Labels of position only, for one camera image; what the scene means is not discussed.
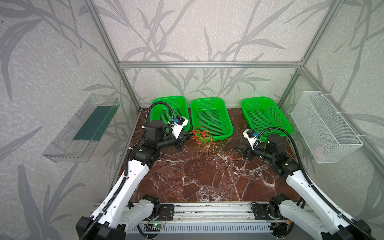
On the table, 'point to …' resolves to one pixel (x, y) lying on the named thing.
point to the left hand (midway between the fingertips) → (193, 130)
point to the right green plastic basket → (261, 113)
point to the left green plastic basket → (165, 109)
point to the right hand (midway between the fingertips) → (238, 139)
